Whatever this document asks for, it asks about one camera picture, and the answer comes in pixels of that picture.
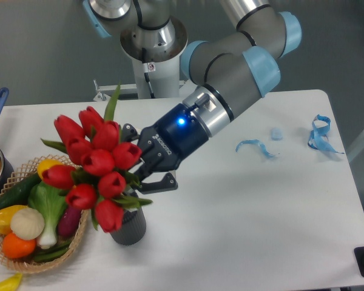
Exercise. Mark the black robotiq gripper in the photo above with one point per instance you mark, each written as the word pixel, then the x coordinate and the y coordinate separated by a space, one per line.
pixel 164 145

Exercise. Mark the red tulip bouquet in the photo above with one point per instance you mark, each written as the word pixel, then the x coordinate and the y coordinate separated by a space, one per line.
pixel 100 175

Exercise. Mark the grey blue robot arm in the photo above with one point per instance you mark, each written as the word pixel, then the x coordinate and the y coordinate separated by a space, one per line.
pixel 230 75

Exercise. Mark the dark grey ribbed vase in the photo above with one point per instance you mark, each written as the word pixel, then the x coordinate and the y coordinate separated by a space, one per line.
pixel 133 228

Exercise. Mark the purple sweet potato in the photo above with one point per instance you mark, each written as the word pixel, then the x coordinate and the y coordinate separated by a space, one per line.
pixel 68 223

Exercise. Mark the curled blue ribbon strip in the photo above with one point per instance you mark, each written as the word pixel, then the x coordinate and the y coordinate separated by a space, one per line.
pixel 259 145

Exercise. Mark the yellow squash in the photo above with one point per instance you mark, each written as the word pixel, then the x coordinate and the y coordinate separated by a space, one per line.
pixel 45 165

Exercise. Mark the green bok choy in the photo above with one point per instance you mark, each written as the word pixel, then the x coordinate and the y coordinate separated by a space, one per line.
pixel 47 201

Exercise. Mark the small light blue cap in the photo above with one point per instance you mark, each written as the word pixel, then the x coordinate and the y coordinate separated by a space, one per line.
pixel 276 134

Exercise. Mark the green pea pods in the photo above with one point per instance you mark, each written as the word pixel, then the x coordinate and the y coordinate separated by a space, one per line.
pixel 52 253

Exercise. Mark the green cucumber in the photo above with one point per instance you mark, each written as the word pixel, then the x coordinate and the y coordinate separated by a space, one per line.
pixel 18 194

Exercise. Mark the white garlic bulb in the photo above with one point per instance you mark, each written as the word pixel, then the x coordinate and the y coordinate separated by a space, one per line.
pixel 27 223

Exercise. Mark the yellow bell pepper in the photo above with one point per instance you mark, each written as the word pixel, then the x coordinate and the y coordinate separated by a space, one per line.
pixel 6 215

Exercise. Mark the orange fruit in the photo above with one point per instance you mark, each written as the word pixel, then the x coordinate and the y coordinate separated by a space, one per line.
pixel 14 247

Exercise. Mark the woven wicker basket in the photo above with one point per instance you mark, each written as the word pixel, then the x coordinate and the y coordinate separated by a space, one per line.
pixel 27 265

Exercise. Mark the blue ribbon bundle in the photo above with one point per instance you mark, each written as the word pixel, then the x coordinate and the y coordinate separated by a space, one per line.
pixel 318 137

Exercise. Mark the yellow banana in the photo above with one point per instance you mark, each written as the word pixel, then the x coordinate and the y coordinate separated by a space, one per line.
pixel 12 283

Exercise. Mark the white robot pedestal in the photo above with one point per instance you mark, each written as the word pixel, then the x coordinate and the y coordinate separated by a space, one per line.
pixel 154 43

